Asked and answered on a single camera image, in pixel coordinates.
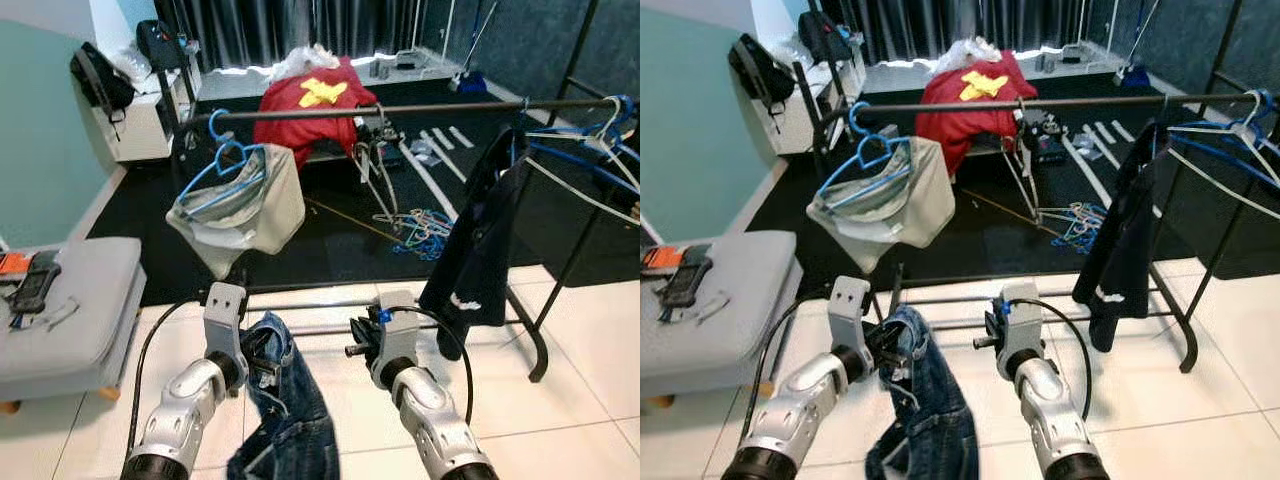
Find blue denim shorts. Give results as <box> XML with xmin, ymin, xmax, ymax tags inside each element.
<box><xmin>865</xmin><ymin>305</ymin><xmax>981</xmax><ymax>480</ymax></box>
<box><xmin>228</xmin><ymin>312</ymin><xmax>341</xmax><ymax>480</ymax></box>

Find blue plastic hanger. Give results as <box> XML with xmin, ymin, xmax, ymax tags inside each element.
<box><xmin>818</xmin><ymin>100</ymin><xmax>913</xmax><ymax>211</ymax></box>
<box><xmin>525</xmin><ymin>95</ymin><xmax>641</xmax><ymax>201</ymax></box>
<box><xmin>1165</xmin><ymin>90</ymin><xmax>1280</xmax><ymax>191</ymax></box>
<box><xmin>178</xmin><ymin>108</ymin><xmax>269</xmax><ymax>216</ymax></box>

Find white plastic hanger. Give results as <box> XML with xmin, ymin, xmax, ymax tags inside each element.
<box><xmin>1165</xmin><ymin>90</ymin><xmax>1280</xmax><ymax>223</ymax></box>
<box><xmin>520</xmin><ymin>95</ymin><xmax>641</xmax><ymax>226</ymax></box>

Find grey shorts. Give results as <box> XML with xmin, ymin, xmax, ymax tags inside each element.
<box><xmin>165</xmin><ymin>143</ymin><xmax>306</xmax><ymax>281</ymax></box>
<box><xmin>806</xmin><ymin>138</ymin><xmax>956</xmax><ymax>273</ymax></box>

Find grey upholstered ottoman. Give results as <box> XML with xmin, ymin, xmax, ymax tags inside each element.
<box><xmin>640</xmin><ymin>230</ymin><xmax>803</xmax><ymax>406</ymax></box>
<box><xmin>0</xmin><ymin>235</ymin><xmax>148</xmax><ymax>416</ymax></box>

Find navy polo shirt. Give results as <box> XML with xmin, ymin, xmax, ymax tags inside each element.
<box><xmin>1072</xmin><ymin>120</ymin><xmax>1176</xmax><ymax>353</ymax></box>
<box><xmin>418</xmin><ymin>125</ymin><xmax>531</xmax><ymax>361</ymax></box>

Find black handheld device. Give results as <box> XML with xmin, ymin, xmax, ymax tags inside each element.
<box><xmin>8</xmin><ymin>250</ymin><xmax>63</xmax><ymax>316</ymax></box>
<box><xmin>660</xmin><ymin>255</ymin><xmax>713</xmax><ymax>311</ymax></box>

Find black electronic equipment box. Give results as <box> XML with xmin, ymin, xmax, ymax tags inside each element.
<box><xmin>1020</xmin><ymin>108</ymin><xmax>1066</xmax><ymax>161</ymax></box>
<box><xmin>352</xmin><ymin>112</ymin><xmax>403</xmax><ymax>151</ymax></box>

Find red cloth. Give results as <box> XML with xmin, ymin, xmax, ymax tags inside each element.
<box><xmin>252</xmin><ymin>55</ymin><xmax>379</xmax><ymax>171</ymax></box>
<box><xmin>915</xmin><ymin>50</ymin><xmax>1039</xmax><ymax>176</ymax></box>

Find white shelf unit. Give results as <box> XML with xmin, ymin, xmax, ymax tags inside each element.
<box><xmin>755</xmin><ymin>35</ymin><xmax>866</xmax><ymax>156</ymax></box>
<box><xmin>90</xmin><ymin>40</ymin><xmax>201</xmax><ymax>163</ymax></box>

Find black metal clothes rack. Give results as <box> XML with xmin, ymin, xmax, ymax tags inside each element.
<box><xmin>790</xmin><ymin>0</ymin><xmax>1280</xmax><ymax>376</ymax></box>
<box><xmin>150</xmin><ymin>0</ymin><xmax>641</xmax><ymax>386</ymax></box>

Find yellow cloth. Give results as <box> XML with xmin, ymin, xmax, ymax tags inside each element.
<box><xmin>298</xmin><ymin>77</ymin><xmax>351</xmax><ymax>109</ymax></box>
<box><xmin>960</xmin><ymin>70</ymin><xmax>1011</xmax><ymax>101</ymax></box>

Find white plastic bag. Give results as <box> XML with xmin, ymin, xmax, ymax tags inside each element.
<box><xmin>268</xmin><ymin>43</ymin><xmax>341</xmax><ymax>83</ymax></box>
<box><xmin>935</xmin><ymin>37</ymin><xmax>1001</xmax><ymax>76</ymax></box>

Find black backpack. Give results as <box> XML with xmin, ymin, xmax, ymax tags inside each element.
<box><xmin>728</xmin><ymin>33</ymin><xmax>796</xmax><ymax>116</ymax></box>
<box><xmin>70</xmin><ymin>42</ymin><xmax>138</xmax><ymax>126</ymax></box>

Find dark pleated curtain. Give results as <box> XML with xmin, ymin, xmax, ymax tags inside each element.
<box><xmin>820</xmin><ymin>0</ymin><xmax>1091</xmax><ymax>63</ymax></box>
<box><xmin>155</xmin><ymin>0</ymin><xmax>441</xmax><ymax>69</ymax></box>

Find dark bag with blue trim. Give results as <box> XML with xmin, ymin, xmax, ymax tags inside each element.
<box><xmin>797</xmin><ymin>10</ymin><xmax>851</xmax><ymax>63</ymax></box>
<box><xmin>135</xmin><ymin>18</ymin><xmax>191</xmax><ymax>71</ymax></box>

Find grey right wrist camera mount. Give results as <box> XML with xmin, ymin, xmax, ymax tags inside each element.
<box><xmin>372</xmin><ymin>290</ymin><xmax>421</xmax><ymax>371</ymax></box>
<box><xmin>995</xmin><ymin>283</ymin><xmax>1041</xmax><ymax>361</ymax></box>

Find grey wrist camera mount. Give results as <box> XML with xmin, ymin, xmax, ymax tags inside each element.
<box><xmin>203</xmin><ymin>282</ymin><xmax>248</xmax><ymax>366</ymax></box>
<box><xmin>372</xmin><ymin>290</ymin><xmax>421</xmax><ymax>371</ymax></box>
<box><xmin>828</xmin><ymin>277</ymin><xmax>873</xmax><ymax>351</ymax></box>
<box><xmin>995</xmin><ymin>283</ymin><xmax>1041</xmax><ymax>361</ymax></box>

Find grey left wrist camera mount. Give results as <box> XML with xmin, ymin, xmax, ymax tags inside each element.
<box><xmin>203</xmin><ymin>282</ymin><xmax>248</xmax><ymax>366</ymax></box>
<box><xmin>828</xmin><ymin>277</ymin><xmax>873</xmax><ymax>351</ymax></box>

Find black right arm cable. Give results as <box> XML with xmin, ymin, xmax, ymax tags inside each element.
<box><xmin>1020</xmin><ymin>298</ymin><xmax>1093</xmax><ymax>421</ymax></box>
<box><xmin>395</xmin><ymin>305</ymin><xmax>476</xmax><ymax>431</ymax></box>

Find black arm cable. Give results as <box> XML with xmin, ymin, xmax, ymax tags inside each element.
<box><xmin>740</xmin><ymin>290</ymin><xmax>836</xmax><ymax>451</ymax></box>
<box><xmin>125</xmin><ymin>298</ymin><xmax>211</xmax><ymax>471</ymax></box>
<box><xmin>1020</xmin><ymin>298</ymin><xmax>1093</xmax><ymax>421</ymax></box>
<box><xmin>395</xmin><ymin>305</ymin><xmax>476</xmax><ymax>431</ymax></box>

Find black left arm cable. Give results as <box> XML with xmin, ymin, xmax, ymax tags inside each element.
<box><xmin>740</xmin><ymin>290</ymin><xmax>836</xmax><ymax>451</ymax></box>
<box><xmin>125</xmin><ymin>298</ymin><xmax>211</xmax><ymax>471</ymax></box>

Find yellow floor cable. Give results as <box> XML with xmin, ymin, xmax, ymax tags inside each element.
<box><xmin>965</xmin><ymin>188</ymin><xmax>1051</xmax><ymax>236</ymax></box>
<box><xmin>305</xmin><ymin>195</ymin><xmax>401</xmax><ymax>246</ymax></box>

